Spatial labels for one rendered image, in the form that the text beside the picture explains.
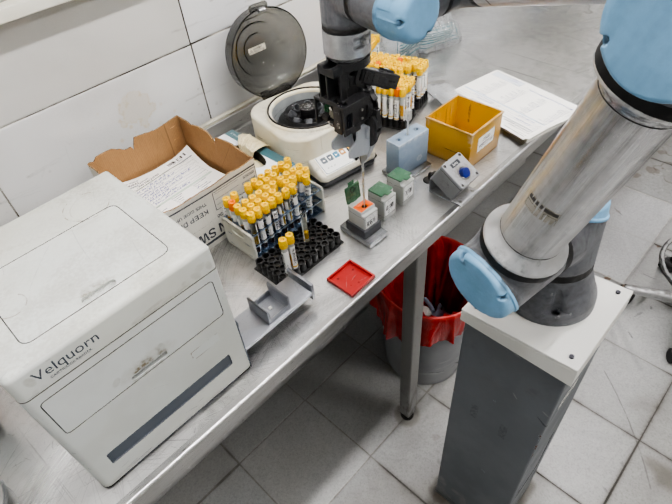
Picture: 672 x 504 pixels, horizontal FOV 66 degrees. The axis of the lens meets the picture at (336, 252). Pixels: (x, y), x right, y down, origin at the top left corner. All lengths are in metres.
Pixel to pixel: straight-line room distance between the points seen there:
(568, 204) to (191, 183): 0.86
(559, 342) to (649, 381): 1.21
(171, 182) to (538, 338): 0.84
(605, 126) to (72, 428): 0.69
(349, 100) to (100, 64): 0.61
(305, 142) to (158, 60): 0.39
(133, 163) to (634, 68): 1.06
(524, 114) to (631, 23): 1.04
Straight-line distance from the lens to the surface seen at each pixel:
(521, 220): 0.66
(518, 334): 0.92
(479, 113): 1.37
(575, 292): 0.91
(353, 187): 1.06
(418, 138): 1.23
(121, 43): 1.29
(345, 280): 1.02
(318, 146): 1.23
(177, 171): 1.28
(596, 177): 0.58
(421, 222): 1.14
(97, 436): 0.80
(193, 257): 0.70
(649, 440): 1.99
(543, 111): 1.52
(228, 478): 1.82
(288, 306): 0.93
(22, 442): 1.01
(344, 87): 0.86
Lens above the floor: 1.64
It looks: 45 degrees down
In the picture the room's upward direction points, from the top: 6 degrees counter-clockwise
